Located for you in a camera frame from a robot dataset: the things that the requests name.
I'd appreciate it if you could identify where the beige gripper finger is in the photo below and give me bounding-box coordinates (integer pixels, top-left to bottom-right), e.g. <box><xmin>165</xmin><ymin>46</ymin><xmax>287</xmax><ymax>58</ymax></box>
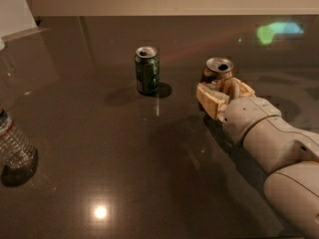
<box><xmin>222</xmin><ymin>78</ymin><xmax>255</xmax><ymax>102</ymax></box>
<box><xmin>196</xmin><ymin>83</ymin><xmax>229</xmax><ymax>120</ymax></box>

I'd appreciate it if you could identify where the orange soda can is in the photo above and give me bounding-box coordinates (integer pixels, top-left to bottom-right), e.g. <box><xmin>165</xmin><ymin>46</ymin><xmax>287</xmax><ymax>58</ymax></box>
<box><xmin>201</xmin><ymin>57</ymin><xmax>233</xmax><ymax>83</ymax></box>

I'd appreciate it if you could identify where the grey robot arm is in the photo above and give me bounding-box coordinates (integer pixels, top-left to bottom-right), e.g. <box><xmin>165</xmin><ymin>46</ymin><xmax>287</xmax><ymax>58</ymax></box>
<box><xmin>196</xmin><ymin>81</ymin><xmax>319</xmax><ymax>239</ymax></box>

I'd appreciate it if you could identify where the green soda can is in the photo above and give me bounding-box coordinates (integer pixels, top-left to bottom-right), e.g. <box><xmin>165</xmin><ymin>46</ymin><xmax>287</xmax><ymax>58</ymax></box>
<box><xmin>135</xmin><ymin>46</ymin><xmax>160</xmax><ymax>96</ymax></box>

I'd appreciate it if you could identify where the clear plastic water bottle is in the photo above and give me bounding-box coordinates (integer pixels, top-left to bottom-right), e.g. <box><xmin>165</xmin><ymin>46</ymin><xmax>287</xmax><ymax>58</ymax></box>
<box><xmin>0</xmin><ymin>38</ymin><xmax>39</xmax><ymax>180</ymax></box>

